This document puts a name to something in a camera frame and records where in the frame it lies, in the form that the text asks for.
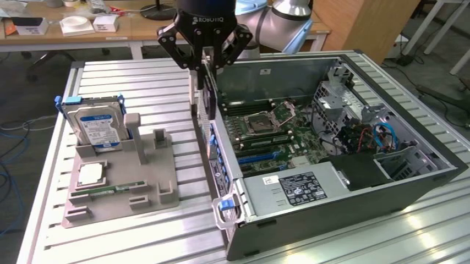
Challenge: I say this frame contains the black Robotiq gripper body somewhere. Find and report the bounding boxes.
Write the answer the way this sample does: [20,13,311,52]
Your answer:
[172,0,239,47]

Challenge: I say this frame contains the low-profile graphics card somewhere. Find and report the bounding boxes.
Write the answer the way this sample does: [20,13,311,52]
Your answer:
[200,46,222,122]

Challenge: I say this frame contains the wooden desk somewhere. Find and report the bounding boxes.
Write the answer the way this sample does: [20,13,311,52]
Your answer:
[0,0,334,53]

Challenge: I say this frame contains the black round monitor stand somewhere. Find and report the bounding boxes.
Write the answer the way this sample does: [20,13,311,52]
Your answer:
[139,0,177,21]

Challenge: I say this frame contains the white labelled box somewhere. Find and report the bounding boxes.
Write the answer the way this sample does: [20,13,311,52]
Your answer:
[92,15,119,32]

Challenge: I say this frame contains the white box with tape roll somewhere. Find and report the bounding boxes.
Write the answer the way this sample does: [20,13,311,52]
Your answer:
[59,15,96,37]

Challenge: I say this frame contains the metal socket cover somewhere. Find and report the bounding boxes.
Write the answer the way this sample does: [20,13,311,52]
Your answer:
[270,100,298,127]

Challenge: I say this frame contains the CPU socket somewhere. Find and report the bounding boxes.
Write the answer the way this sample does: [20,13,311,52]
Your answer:
[244,111,280,131]

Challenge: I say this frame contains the black chair base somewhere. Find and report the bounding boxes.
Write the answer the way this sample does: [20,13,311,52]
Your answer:
[20,48,113,82]

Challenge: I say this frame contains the black RAM stick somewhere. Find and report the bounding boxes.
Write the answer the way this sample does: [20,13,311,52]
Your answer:
[240,133,291,148]

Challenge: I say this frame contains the wooden cabinet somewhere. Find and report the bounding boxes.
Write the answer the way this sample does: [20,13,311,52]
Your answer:
[314,0,422,64]

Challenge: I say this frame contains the hard disk in blue caddy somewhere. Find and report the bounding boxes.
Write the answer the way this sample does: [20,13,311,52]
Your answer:
[55,93,128,152]

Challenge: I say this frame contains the perforated metal drive cage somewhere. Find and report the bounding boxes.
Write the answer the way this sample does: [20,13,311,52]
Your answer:
[311,79,370,138]

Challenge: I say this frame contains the green motherboard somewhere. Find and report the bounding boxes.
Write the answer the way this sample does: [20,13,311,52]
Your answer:
[219,98,331,177]

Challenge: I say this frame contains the white box with black top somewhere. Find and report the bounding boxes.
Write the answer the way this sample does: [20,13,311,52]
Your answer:
[11,16,49,36]

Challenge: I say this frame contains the blue expansion slot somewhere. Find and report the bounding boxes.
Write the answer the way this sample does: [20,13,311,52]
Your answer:
[238,152,278,164]

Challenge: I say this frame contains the grey printed parts rack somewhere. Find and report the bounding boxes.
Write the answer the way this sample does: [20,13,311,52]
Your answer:
[61,112,183,229]

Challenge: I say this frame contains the clear plastic bag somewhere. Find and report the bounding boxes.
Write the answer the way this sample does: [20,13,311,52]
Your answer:
[0,0,28,17]

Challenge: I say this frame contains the silver CPU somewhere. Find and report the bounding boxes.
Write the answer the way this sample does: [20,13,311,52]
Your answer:
[77,164,105,186]

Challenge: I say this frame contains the green RAM stick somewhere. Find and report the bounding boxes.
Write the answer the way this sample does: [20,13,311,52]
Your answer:
[71,181,148,196]

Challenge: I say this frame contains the grey power supply unit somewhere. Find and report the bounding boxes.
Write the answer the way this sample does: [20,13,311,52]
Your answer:
[242,162,354,218]

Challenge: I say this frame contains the black floor stand base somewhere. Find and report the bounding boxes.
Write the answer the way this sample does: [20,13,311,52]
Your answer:
[414,82,470,111]

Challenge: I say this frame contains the metal disk bay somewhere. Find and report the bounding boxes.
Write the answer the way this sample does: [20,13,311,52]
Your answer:
[372,145,442,182]

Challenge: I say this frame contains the black open PC case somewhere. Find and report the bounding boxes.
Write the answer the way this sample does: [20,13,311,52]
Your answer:
[187,48,469,262]

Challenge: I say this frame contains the white table frame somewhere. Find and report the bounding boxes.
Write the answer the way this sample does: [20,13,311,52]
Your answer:
[402,0,470,75]

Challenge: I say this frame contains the blue wire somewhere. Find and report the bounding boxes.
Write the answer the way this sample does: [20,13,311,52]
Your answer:
[372,122,400,151]

